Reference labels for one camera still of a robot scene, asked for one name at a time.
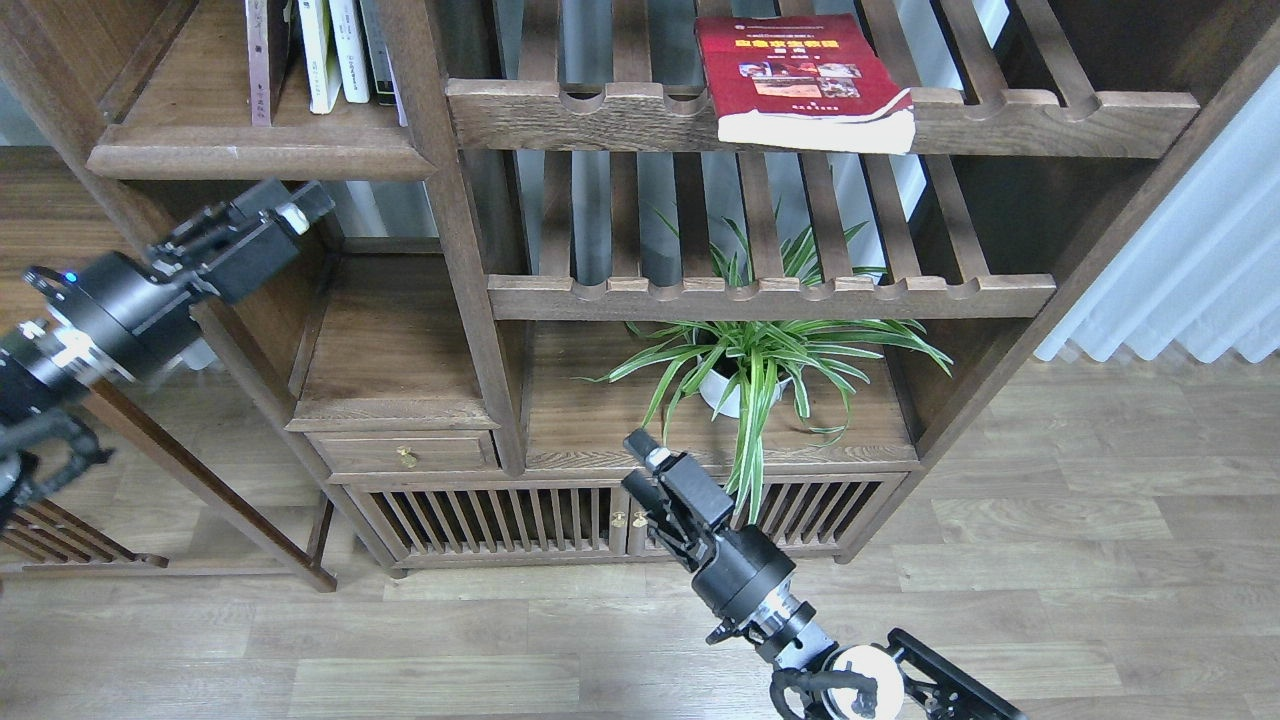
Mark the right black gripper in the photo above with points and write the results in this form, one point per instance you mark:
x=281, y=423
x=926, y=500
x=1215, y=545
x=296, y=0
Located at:
x=685, y=512

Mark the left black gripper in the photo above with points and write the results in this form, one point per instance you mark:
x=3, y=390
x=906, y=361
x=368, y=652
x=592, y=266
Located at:
x=116, y=316

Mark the dark maroon book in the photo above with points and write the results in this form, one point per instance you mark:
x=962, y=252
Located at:
x=269, y=41

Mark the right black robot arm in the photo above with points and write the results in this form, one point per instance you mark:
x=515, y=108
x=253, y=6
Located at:
x=815, y=677

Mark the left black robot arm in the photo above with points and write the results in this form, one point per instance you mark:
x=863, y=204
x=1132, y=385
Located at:
x=44, y=447

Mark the spider plant in white pot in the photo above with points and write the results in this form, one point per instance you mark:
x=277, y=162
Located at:
x=755, y=357

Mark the pale purple upright book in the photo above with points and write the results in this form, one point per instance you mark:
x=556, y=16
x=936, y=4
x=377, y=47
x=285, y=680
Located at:
x=396, y=96

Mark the dark spine upright book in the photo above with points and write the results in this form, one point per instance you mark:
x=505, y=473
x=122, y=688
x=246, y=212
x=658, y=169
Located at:
x=377, y=50

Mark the dark wooden bookshelf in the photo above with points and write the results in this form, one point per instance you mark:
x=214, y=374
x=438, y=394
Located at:
x=578, y=183

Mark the white spine upright book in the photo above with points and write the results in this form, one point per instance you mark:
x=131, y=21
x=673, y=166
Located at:
x=348, y=28

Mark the red cover book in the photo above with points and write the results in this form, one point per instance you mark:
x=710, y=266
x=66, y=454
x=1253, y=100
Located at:
x=809, y=82

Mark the white curtain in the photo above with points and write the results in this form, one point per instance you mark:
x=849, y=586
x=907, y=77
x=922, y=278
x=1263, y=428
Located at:
x=1203, y=272

